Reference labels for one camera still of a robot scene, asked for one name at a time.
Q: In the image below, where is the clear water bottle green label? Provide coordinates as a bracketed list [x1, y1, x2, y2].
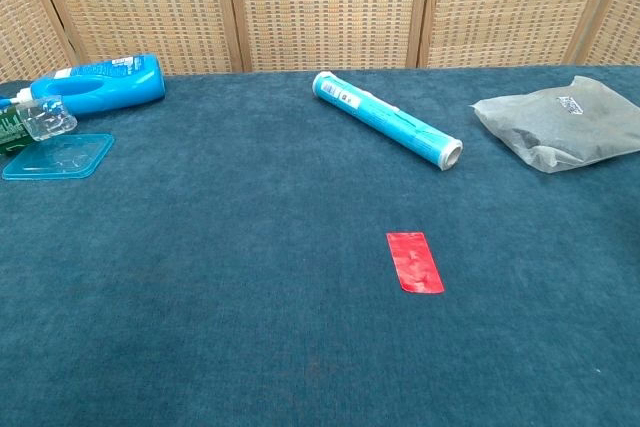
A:
[0, 95, 78, 156]

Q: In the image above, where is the blue felt table cover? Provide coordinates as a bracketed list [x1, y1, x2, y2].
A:
[0, 65, 640, 427]

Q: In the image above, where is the teal cling film roll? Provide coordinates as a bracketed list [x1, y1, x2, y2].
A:
[312, 70, 464, 172]

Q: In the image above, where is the woven rattan folding screen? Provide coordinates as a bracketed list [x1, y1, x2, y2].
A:
[0, 0, 640, 84]

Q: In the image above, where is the small red block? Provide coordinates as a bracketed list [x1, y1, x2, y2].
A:
[385, 231, 446, 295]

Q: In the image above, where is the grey plastic bag package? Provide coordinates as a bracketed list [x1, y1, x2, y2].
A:
[468, 75, 640, 175]

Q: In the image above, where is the blue transparent plastic lid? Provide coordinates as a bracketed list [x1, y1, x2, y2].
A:
[1, 133, 116, 182]

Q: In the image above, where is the blue detergent pump bottle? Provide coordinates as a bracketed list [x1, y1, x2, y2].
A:
[0, 52, 167, 116]

